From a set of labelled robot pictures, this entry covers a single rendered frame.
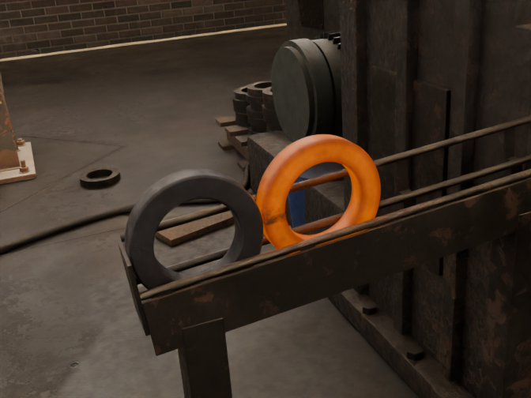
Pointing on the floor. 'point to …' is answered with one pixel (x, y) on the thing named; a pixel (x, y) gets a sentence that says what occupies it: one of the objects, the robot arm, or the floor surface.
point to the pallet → (249, 118)
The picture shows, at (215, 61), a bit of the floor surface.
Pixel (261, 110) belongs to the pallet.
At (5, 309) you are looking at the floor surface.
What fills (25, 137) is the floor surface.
